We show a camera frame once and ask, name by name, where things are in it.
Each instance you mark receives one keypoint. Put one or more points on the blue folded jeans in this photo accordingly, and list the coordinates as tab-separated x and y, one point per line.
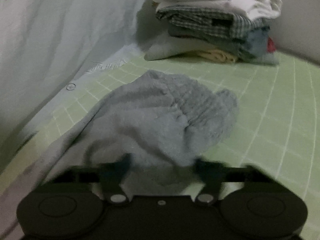
252	46

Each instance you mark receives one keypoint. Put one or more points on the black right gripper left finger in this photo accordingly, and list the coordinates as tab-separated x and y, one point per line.
111	177

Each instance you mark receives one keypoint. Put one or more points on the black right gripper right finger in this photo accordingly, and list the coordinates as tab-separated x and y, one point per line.
211	174

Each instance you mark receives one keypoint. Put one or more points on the light blue carrot-print quilt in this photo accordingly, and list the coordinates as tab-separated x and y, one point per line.
47	43

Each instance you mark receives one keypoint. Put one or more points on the grey sweatpants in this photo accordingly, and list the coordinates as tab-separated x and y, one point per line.
165	121

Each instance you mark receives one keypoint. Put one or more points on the checkered folded shirt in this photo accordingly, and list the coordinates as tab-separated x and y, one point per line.
211	22

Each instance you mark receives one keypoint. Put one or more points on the yellow folded garment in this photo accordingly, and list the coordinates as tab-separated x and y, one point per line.
215	55

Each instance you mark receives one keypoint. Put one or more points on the green grid mat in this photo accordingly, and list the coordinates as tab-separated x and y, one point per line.
277	127

